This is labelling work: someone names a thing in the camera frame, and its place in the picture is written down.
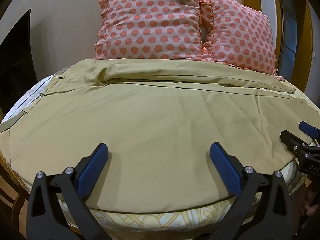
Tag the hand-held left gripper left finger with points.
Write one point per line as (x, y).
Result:
(93, 170)

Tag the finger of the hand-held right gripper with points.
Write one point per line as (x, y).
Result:
(291, 140)
(309, 129)

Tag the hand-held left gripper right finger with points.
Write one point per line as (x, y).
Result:
(225, 170)

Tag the khaki pants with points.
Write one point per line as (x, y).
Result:
(160, 130)

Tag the person's right hand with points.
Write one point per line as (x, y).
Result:
(310, 202)

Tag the white yellow patterned bed sheet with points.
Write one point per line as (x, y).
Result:
(155, 217)

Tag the yellow framed window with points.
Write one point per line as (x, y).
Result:
(295, 30)

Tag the pink polka dot pillow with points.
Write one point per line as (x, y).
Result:
(242, 35)
(152, 22)

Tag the dark door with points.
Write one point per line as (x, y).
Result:
(17, 67)

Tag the wooden bed frame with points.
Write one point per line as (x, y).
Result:
(17, 205)

